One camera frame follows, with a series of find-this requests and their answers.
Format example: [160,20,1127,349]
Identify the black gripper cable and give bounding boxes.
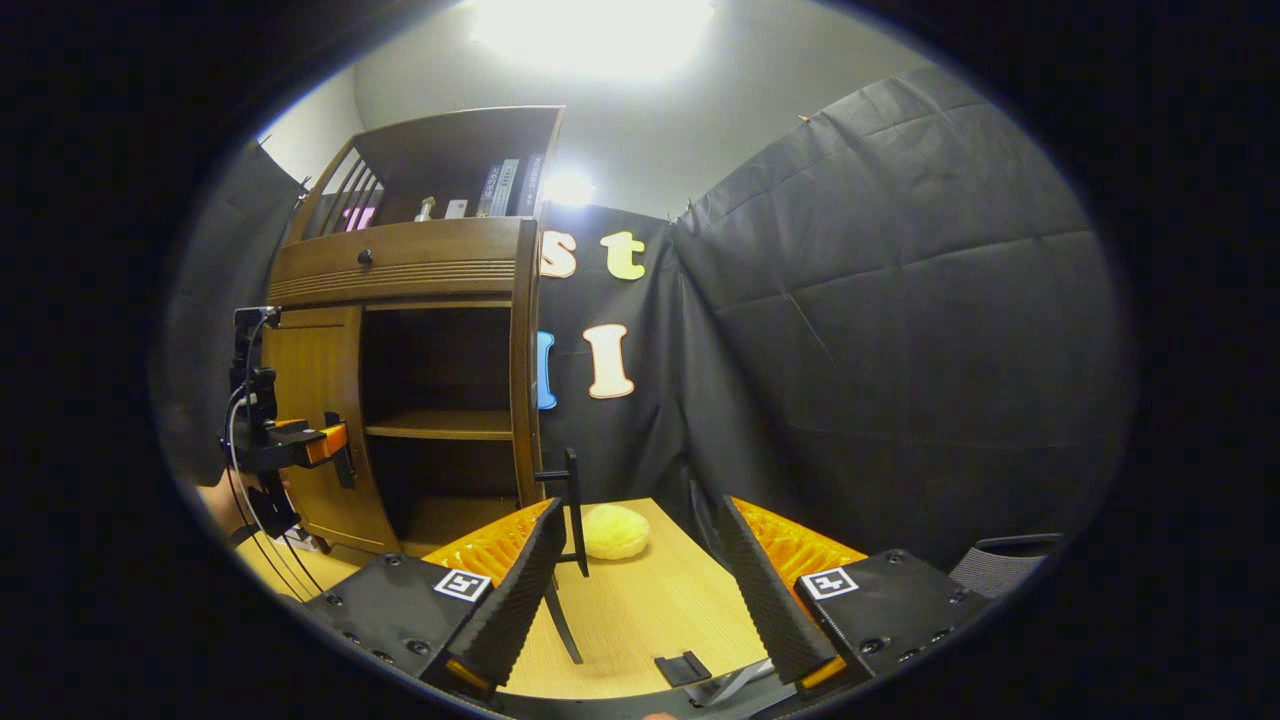
[222,385,323,601]

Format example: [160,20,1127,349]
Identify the yellow fluffy sponge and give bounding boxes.
[580,503,651,561]

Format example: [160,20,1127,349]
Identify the wooden cabinet drawer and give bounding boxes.
[268,218,526,301]

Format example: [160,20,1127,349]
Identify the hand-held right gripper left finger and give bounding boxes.
[300,497,567,701]

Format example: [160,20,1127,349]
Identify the wooden cabinet door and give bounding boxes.
[510,215,591,666]
[262,305,401,556]

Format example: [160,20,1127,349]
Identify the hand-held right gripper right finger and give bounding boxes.
[718,495,991,696]

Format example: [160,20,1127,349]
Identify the large ceiling light panel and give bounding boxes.
[470,0,716,81]

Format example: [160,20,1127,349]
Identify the grey mesh chair back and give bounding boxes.
[948,533,1063,599]

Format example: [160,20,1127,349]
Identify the small black bracket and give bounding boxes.
[655,650,713,688]

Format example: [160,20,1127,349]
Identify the wooden double-door shoe cabinet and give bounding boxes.
[262,105,566,561]

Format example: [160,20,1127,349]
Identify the small ceiling light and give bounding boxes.
[545,170,594,208]

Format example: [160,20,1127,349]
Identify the black backdrop cloth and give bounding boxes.
[150,65,1136,571]

